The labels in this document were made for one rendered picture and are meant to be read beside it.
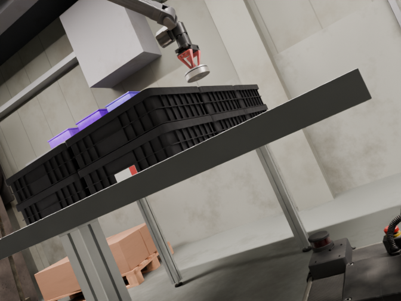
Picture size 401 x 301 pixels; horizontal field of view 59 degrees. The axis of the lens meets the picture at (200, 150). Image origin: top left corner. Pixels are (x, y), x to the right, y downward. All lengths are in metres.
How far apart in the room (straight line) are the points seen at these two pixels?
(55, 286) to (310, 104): 3.35
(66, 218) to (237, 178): 2.82
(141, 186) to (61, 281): 3.04
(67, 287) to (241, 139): 3.16
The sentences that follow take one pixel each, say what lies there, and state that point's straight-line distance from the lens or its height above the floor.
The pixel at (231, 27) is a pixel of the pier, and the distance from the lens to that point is 3.22.
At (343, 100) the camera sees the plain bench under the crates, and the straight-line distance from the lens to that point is 0.46.
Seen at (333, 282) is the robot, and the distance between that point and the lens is 1.09.
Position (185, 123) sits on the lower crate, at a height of 0.81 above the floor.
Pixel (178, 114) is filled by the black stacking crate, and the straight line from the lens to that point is 1.09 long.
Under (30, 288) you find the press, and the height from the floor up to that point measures 0.20.
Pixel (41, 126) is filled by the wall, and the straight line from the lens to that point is 4.81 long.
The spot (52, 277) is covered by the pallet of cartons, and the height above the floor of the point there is 0.31.
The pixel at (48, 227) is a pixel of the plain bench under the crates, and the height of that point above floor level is 0.68.
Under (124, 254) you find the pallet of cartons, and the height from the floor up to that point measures 0.27.
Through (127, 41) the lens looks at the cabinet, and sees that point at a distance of 3.53.
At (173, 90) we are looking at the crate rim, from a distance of 1.11.
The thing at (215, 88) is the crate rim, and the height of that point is 0.92.
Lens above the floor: 0.67
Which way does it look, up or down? 3 degrees up
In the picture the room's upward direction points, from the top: 24 degrees counter-clockwise
